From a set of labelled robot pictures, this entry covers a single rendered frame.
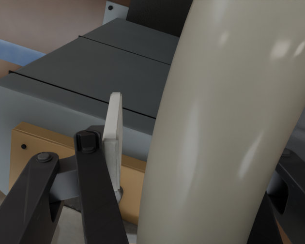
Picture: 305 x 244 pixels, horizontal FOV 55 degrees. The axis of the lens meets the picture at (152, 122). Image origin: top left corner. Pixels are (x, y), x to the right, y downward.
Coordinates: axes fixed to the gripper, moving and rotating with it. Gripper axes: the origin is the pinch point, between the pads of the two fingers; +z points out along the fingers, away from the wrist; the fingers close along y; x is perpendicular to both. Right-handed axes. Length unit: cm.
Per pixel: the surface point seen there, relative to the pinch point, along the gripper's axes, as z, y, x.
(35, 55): 122, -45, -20
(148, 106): 38.3, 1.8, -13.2
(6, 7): 123, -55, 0
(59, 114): 31.8, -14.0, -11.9
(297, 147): 95, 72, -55
